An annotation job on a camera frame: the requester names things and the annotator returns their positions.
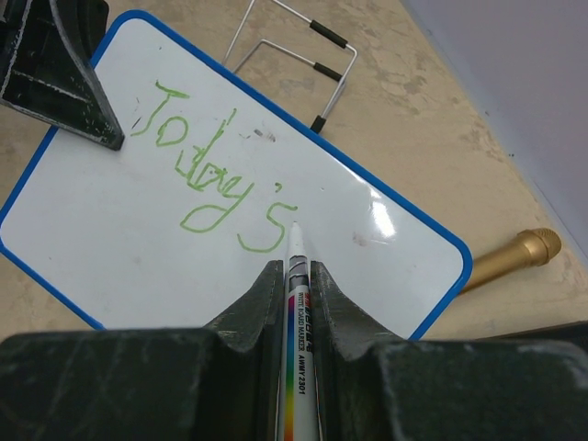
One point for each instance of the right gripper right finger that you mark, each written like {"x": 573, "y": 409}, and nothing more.
{"x": 374, "y": 385}

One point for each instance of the blue framed whiteboard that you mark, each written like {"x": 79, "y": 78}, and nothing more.
{"x": 176, "y": 225}

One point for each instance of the gold microphone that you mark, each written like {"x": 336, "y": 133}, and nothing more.
{"x": 529, "y": 248}

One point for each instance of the wire whiteboard stand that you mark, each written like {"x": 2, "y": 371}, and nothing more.
{"x": 278, "y": 64}

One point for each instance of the white whiteboard marker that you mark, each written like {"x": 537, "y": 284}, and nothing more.
{"x": 297, "y": 411}

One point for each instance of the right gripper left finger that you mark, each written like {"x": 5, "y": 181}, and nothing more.
{"x": 216, "y": 382}

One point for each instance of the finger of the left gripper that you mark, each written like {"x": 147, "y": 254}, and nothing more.
{"x": 81, "y": 25}
{"x": 33, "y": 81}

